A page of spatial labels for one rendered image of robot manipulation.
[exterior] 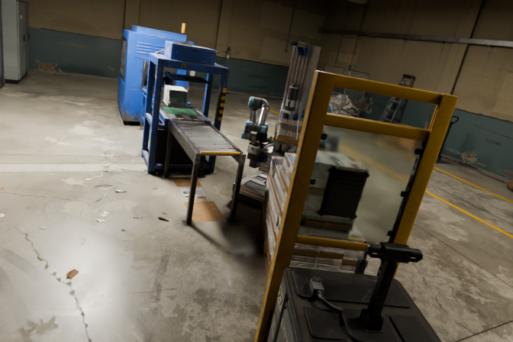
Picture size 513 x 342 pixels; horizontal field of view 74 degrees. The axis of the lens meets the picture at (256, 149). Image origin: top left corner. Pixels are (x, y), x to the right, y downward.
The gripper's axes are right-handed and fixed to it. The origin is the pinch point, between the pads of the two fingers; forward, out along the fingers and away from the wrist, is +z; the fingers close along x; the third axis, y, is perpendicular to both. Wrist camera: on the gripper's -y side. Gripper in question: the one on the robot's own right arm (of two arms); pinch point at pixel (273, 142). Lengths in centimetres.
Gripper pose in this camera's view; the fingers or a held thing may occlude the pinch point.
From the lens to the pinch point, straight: 362.1
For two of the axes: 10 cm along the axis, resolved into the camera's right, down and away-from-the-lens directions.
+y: 1.5, -9.9, 0.8
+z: 9.8, 1.5, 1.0
